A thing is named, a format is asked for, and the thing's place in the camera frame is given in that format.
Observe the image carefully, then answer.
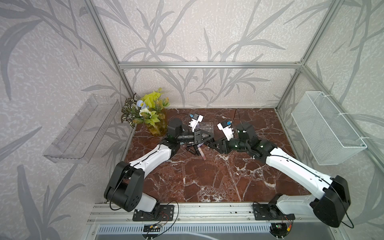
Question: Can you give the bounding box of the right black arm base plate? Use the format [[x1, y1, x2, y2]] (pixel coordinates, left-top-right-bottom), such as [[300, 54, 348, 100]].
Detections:
[[252, 194, 296, 221]]

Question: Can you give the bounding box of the white wire mesh basket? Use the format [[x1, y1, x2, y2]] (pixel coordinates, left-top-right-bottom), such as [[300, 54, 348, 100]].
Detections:
[[292, 91, 367, 166]]

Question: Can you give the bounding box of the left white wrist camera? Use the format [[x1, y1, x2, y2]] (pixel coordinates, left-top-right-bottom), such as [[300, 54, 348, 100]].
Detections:
[[189, 114, 204, 132]]

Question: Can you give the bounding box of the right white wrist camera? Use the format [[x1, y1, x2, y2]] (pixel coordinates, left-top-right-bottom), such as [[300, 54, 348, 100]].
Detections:
[[217, 120, 234, 141]]

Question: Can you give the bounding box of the black lipstick far left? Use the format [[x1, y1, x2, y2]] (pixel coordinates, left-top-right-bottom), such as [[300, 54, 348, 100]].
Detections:
[[186, 148, 196, 155]]

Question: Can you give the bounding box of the artificial plant in amber vase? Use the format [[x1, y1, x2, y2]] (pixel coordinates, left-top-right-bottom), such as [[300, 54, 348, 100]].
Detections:
[[121, 88, 170, 137]]

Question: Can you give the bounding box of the clear acrylic wall shelf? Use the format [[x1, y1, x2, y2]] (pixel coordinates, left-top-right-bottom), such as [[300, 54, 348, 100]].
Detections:
[[43, 94, 120, 164]]

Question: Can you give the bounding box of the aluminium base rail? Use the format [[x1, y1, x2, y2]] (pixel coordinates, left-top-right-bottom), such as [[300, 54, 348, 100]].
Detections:
[[86, 201, 340, 225]]

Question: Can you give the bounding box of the aluminium frame crossbar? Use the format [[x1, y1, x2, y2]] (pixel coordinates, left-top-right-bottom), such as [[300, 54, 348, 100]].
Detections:
[[119, 62, 301, 69]]

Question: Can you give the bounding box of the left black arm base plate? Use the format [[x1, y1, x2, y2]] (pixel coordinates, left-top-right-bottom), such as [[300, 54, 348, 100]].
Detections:
[[133, 204, 176, 222]]

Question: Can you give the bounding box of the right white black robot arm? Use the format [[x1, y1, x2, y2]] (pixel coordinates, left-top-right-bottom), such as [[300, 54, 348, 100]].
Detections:
[[208, 120, 351, 228]]

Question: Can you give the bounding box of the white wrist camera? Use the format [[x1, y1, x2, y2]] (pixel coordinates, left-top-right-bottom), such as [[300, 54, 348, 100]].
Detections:
[[189, 114, 204, 132], [217, 120, 234, 141]]

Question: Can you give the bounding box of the clear acrylic lipstick organizer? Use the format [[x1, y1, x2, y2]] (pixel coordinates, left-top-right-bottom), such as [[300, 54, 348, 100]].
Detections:
[[197, 122, 214, 134]]

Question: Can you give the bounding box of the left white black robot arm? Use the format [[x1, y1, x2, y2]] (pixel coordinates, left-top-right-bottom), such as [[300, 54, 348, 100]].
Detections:
[[104, 114, 214, 216]]

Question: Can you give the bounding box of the pink lip gloss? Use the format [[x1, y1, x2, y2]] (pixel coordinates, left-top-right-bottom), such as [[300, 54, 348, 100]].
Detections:
[[198, 147, 207, 160]]

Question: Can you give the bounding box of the small electronics board with wires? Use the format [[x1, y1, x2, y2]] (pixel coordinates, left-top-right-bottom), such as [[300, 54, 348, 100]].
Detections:
[[143, 225, 162, 234]]

